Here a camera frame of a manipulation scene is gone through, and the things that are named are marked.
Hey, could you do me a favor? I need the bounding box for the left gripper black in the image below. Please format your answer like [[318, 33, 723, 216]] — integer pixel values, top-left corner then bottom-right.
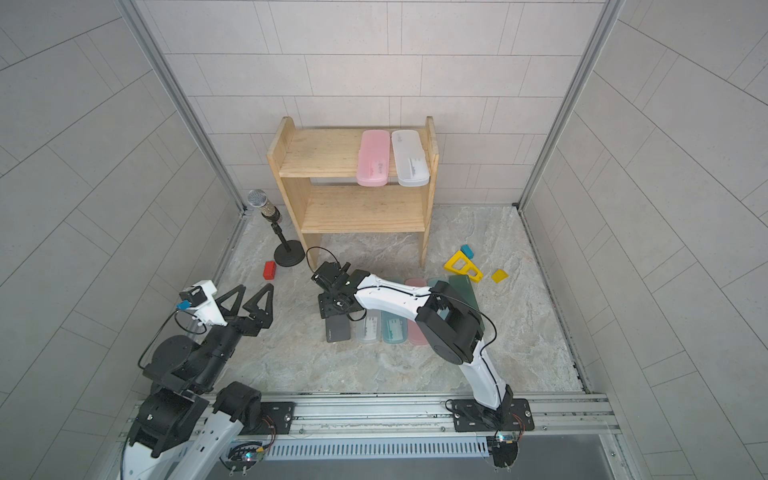
[[194, 283, 276, 391]]

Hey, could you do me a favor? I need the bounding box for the aluminium mounting rail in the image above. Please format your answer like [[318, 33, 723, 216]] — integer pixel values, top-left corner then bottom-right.
[[116, 392, 622, 445]]

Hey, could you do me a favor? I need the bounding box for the pink pencil case top shelf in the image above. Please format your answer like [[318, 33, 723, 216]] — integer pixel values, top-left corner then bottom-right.
[[356, 130, 391, 187]]

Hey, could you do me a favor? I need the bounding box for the yellow flat square block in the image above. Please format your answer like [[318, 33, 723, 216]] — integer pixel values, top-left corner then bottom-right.
[[491, 269, 509, 283]]

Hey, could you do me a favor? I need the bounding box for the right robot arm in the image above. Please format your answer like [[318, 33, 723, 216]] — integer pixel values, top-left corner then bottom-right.
[[312, 262, 507, 410]]

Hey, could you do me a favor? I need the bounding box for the right circuit board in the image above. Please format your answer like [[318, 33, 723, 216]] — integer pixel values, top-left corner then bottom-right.
[[486, 433, 519, 469]]

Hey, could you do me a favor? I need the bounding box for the light blue pencil case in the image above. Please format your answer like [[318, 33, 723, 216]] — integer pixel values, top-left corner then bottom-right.
[[427, 277, 450, 320]]

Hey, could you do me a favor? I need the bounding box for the pink pencil case shelf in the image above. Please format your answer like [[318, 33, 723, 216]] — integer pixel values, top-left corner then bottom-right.
[[356, 130, 391, 187], [405, 278, 429, 346]]

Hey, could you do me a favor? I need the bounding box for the clear white pencil case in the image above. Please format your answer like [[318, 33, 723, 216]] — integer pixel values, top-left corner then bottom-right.
[[355, 310, 381, 343], [391, 130, 430, 187]]

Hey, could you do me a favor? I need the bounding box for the teal small block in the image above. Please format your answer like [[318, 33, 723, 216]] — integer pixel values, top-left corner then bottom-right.
[[460, 244, 474, 259]]

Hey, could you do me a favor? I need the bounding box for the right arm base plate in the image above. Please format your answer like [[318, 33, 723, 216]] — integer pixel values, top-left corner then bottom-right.
[[445, 398, 535, 433]]

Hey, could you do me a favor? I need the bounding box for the red small block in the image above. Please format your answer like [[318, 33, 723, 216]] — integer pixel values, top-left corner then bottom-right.
[[262, 261, 277, 281]]

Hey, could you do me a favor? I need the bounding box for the teal pencil case with label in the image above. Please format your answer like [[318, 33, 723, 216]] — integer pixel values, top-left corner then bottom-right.
[[381, 311, 409, 344]]

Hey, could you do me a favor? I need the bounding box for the dark green pencil case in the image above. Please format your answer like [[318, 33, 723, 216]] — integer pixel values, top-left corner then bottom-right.
[[448, 275, 485, 333]]

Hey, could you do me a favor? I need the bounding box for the black pencil case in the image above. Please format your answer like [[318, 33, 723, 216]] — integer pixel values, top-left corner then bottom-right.
[[325, 314, 352, 343]]

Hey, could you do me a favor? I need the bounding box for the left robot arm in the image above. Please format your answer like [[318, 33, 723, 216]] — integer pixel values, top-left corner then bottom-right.
[[118, 280, 278, 479]]

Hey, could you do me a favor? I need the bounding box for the yellow triangle block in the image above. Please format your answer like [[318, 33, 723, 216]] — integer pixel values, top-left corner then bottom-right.
[[443, 250, 484, 282]]

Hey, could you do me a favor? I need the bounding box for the circuit board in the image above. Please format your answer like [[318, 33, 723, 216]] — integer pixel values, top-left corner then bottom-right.
[[486, 433, 519, 469], [225, 441, 266, 476]]

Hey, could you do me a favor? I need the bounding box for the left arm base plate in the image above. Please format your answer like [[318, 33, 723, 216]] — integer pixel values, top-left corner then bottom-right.
[[240, 402, 296, 436]]

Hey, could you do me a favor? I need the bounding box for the wooden two-tier shelf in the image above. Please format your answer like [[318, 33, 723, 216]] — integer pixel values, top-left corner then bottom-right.
[[266, 116, 439, 266]]

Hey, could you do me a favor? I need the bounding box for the left circuit board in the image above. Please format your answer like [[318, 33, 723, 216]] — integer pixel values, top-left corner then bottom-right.
[[225, 441, 266, 476]]

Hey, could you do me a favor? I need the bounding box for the silver microphone on stand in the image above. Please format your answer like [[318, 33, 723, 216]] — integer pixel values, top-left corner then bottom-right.
[[247, 189, 305, 267]]

